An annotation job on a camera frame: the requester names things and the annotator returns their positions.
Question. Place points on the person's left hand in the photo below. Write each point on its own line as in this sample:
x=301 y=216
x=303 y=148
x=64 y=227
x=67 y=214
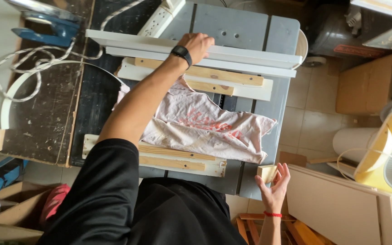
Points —
x=197 y=44

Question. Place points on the person's right hand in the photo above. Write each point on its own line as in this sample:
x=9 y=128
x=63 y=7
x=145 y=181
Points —
x=272 y=195

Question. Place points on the person's left fingers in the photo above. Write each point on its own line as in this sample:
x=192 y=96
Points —
x=209 y=41

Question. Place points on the long white angled shelf board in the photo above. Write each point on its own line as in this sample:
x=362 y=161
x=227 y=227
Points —
x=141 y=40

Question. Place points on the small light wood block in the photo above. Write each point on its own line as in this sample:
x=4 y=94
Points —
x=266 y=172

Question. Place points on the black smartwatch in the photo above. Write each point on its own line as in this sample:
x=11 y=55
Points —
x=181 y=52

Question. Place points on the grey table saw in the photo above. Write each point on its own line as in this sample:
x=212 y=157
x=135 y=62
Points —
x=236 y=27

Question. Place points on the white panel with wooden battens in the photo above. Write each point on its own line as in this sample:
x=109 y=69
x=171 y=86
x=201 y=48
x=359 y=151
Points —
x=182 y=165
x=236 y=80

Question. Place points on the long white flat board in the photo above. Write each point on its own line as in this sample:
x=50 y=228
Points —
x=250 y=69

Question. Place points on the white power strip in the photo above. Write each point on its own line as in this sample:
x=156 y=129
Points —
x=158 y=20

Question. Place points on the pale pink printed cloth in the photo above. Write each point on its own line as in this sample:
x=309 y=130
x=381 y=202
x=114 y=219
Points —
x=209 y=129

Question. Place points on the wood-coloured edge band roll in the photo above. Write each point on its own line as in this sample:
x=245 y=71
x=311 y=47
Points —
x=302 y=44

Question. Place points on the black air compressor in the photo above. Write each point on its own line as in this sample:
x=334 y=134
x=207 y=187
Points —
x=339 y=30

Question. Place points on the small brown board offcut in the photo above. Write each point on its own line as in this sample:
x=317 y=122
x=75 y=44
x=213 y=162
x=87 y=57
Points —
x=293 y=159

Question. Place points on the blue clothes iron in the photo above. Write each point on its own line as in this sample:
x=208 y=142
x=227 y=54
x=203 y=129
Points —
x=51 y=29

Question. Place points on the brown cardboard box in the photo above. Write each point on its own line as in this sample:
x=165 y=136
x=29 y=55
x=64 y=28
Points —
x=366 y=85

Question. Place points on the thin wooden stick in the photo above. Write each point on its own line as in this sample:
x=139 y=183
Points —
x=323 y=160

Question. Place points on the person's black shirt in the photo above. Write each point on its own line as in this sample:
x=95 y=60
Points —
x=131 y=211

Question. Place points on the dark scratched workbench board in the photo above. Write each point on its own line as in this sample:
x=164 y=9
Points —
x=39 y=129

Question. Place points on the beige fibreboard panel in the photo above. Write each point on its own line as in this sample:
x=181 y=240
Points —
x=332 y=207

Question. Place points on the white curved edge band strip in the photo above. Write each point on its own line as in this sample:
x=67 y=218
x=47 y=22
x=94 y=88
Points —
x=9 y=98

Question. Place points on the yellow white fan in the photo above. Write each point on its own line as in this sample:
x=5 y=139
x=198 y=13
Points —
x=386 y=153

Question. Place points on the red cloth bag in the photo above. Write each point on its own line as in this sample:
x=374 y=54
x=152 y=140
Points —
x=54 y=200

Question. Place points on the open cardboard carton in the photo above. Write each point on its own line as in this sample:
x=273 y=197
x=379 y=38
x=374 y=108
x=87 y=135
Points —
x=12 y=217

